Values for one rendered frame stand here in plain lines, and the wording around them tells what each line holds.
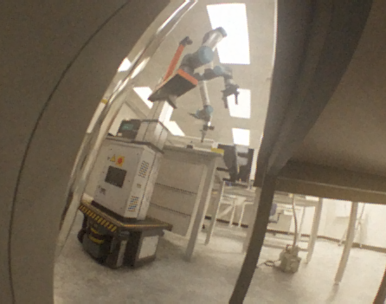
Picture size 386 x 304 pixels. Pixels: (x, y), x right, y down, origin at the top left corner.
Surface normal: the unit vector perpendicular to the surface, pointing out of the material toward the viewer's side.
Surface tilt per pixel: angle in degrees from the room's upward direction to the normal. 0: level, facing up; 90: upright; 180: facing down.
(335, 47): 180
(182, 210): 90
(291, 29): 180
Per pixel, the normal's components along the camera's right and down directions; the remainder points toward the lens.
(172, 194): -0.27, -0.34
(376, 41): -0.25, 0.93
